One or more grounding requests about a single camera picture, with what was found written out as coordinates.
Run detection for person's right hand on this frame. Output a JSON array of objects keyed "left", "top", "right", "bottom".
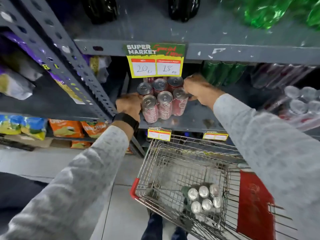
[{"left": 183, "top": 73, "right": 226, "bottom": 108}]

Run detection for person's left hand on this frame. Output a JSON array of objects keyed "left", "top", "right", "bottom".
[{"left": 115, "top": 92, "right": 144, "bottom": 123}]

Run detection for pack of red soda cans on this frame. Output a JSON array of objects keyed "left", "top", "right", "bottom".
[{"left": 137, "top": 76, "right": 189, "bottom": 124}]

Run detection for person's right forearm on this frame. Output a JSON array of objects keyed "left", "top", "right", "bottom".
[{"left": 213, "top": 93, "right": 320, "bottom": 240}]

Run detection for person's left forearm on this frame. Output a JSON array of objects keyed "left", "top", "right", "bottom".
[{"left": 0, "top": 119, "right": 136, "bottom": 240}]

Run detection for black wristband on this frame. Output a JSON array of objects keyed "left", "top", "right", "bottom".
[{"left": 113, "top": 112, "right": 140, "bottom": 133}]

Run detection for pack of green cans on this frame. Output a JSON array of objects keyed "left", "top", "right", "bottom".
[{"left": 201, "top": 60, "right": 248, "bottom": 87}]

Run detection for green and yellow price sign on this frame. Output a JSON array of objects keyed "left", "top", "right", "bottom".
[{"left": 123, "top": 42, "right": 187, "bottom": 79}]

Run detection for small yellow price tag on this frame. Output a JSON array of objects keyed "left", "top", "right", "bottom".
[
  {"left": 147, "top": 127, "right": 172, "bottom": 142},
  {"left": 202, "top": 131, "right": 229, "bottom": 142}
]

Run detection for white and yellow snack bag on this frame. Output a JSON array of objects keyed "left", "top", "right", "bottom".
[
  {"left": 0, "top": 67, "right": 36, "bottom": 100},
  {"left": 87, "top": 55, "right": 112, "bottom": 84}
]

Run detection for orange snack bag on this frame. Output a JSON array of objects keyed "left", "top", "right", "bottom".
[
  {"left": 70, "top": 140, "right": 92, "bottom": 149},
  {"left": 48, "top": 119, "right": 84, "bottom": 138},
  {"left": 80, "top": 121, "right": 108, "bottom": 139}
]

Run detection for grey metal shelf rack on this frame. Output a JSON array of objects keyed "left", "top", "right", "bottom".
[{"left": 0, "top": 0, "right": 320, "bottom": 158}]

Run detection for dark plastic bottle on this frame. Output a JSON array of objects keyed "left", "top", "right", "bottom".
[
  {"left": 167, "top": 0, "right": 201, "bottom": 23},
  {"left": 82, "top": 0, "right": 119, "bottom": 25}
]

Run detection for pack of dark slim cans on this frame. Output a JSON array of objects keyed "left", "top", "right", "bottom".
[{"left": 251, "top": 63, "right": 317, "bottom": 90}]

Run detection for green plastic bottle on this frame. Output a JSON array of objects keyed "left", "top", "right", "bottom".
[
  {"left": 225, "top": 0, "right": 297, "bottom": 30},
  {"left": 306, "top": 0, "right": 320, "bottom": 28}
]

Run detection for pack of silver-topped cans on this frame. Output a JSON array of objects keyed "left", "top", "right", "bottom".
[{"left": 181, "top": 183, "right": 224, "bottom": 216}]

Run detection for blue and yellow snack bags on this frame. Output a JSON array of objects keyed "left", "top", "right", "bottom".
[{"left": 0, "top": 114, "right": 48, "bottom": 141}]

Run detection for purple snack bag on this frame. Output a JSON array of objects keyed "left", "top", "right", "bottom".
[{"left": 2, "top": 31, "right": 86, "bottom": 105}]

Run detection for person's leg in blue jeans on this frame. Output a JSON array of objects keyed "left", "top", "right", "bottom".
[{"left": 141, "top": 213, "right": 188, "bottom": 240}]

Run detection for red cart seat flap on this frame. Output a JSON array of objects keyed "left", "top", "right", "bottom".
[{"left": 236, "top": 170, "right": 276, "bottom": 240}]

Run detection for person's dark clothing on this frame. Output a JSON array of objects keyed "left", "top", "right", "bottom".
[{"left": 0, "top": 172, "right": 49, "bottom": 226}]

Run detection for metal wire shopping cart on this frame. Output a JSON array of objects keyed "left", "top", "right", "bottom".
[{"left": 129, "top": 134, "right": 302, "bottom": 240}]

